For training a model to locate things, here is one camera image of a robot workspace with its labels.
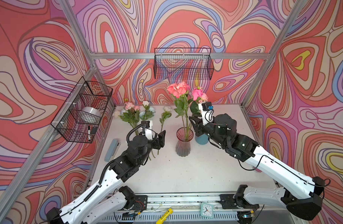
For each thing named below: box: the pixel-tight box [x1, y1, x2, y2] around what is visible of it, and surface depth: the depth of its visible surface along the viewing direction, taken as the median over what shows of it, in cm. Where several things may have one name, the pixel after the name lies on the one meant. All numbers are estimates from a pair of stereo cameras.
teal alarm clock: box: [199, 202, 214, 219], surface depth 71 cm
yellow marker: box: [155, 208, 174, 224], surface depth 70 cm
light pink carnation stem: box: [198, 92, 209, 104], surface depth 69 cm
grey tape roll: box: [81, 106, 102, 119], surface depth 73 cm
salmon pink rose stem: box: [166, 81, 191, 141], surface depth 69 cm
